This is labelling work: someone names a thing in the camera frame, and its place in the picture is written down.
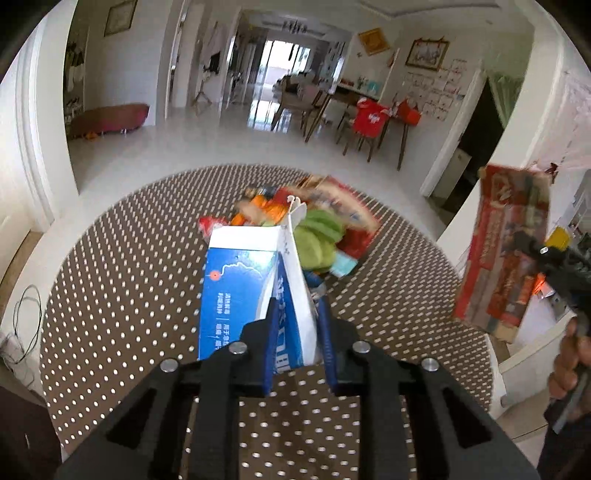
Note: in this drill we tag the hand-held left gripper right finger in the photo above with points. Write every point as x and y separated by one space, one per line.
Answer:
328 350

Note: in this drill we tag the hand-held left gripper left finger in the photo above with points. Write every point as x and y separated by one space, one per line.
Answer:
271 350

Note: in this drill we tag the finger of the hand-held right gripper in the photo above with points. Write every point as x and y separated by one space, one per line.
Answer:
531 249

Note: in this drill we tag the red cardboard box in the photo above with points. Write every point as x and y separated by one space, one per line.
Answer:
498 240

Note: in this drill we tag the blue and white carton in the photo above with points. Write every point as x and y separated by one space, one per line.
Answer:
240 286

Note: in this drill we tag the person's right forearm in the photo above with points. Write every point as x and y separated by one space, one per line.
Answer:
556 457

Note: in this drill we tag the person's right hand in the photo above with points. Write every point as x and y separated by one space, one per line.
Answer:
563 369

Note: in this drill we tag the yellow box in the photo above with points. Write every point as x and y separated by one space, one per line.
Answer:
557 237

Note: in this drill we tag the orange box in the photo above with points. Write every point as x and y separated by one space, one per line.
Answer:
539 284

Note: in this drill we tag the red door ornament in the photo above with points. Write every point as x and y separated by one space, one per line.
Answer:
551 169

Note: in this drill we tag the light blue wrapper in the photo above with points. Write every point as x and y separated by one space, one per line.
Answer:
344 265

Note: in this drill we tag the white cabinet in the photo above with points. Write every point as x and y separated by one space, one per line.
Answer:
455 173

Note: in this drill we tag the green wrapper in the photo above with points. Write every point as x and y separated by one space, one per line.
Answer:
318 235

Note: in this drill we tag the pink lace door curtain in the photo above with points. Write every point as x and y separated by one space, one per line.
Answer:
575 120

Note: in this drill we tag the small red packet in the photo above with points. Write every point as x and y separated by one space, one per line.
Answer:
210 225

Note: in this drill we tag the orange snack packet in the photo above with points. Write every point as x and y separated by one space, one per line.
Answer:
263 203

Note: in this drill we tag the large red snack bag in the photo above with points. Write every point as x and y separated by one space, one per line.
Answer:
351 203

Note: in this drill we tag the green door curtain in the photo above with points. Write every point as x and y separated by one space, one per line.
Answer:
503 99

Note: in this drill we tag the round table, dotted brown cloth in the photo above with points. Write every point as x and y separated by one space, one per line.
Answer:
138 258

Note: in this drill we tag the wooden dining chair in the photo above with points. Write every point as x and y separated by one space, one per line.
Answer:
364 145

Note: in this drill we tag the red shirt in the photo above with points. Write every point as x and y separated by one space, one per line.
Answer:
369 117

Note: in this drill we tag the wooden dining table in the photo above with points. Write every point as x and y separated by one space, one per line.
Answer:
344 94

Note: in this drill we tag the grey dining chair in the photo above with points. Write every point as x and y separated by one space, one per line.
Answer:
295 99

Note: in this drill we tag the tripod stand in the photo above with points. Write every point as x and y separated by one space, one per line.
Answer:
202 92

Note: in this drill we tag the dark red cushioned bench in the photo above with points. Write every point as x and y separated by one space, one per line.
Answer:
111 119

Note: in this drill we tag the ceiling chandelier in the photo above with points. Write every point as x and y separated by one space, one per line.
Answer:
294 25

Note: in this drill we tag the hanging clothes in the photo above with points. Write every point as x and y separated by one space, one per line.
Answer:
74 69

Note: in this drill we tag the small framed picture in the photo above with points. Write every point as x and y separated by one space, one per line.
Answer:
121 17

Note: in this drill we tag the wall paper sheets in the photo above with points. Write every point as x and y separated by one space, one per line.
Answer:
436 90

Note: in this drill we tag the framed wall painting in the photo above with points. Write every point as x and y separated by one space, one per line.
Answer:
427 54

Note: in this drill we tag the gold diamond wall decoration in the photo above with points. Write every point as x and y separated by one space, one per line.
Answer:
372 41

